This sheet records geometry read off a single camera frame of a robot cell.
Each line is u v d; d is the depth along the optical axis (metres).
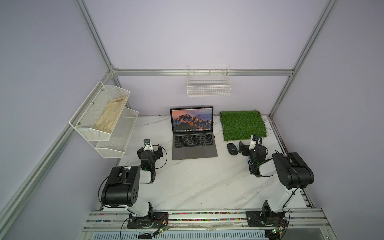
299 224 0.74
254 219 0.73
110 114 0.80
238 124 1.11
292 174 0.49
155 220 0.73
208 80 1.07
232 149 0.98
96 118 0.77
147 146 0.80
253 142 0.86
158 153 0.88
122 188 0.45
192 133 1.07
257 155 0.74
